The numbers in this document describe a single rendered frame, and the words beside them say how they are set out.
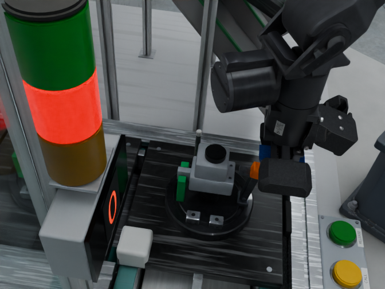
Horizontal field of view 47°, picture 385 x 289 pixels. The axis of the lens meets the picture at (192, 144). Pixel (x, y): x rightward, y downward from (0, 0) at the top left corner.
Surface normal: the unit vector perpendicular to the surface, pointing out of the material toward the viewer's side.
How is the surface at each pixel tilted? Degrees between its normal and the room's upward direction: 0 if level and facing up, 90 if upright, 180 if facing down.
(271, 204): 0
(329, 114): 19
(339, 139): 90
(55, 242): 90
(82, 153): 90
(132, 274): 0
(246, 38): 45
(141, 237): 0
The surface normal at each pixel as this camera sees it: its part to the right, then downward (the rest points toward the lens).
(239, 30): 0.72, -0.29
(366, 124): 0.07, -0.69
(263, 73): 0.18, -0.24
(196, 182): -0.13, 0.72
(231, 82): 0.24, 0.00
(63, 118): 0.16, 0.73
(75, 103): 0.52, 0.65
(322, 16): -0.50, -0.46
